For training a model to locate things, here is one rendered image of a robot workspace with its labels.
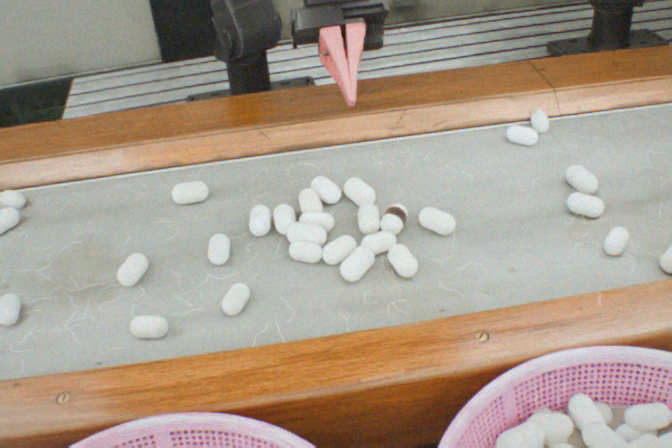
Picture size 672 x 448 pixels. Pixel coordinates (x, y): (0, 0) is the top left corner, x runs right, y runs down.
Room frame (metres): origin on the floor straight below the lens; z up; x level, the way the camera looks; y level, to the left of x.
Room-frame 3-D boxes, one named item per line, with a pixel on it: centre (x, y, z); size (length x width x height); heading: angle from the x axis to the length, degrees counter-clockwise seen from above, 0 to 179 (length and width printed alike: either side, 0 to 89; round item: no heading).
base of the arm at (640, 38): (1.01, -0.48, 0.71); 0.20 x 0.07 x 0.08; 99
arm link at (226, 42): (0.91, 0.11, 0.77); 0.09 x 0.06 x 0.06; 127
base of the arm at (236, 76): (0.92, 0.11, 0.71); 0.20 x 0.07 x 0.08; 99
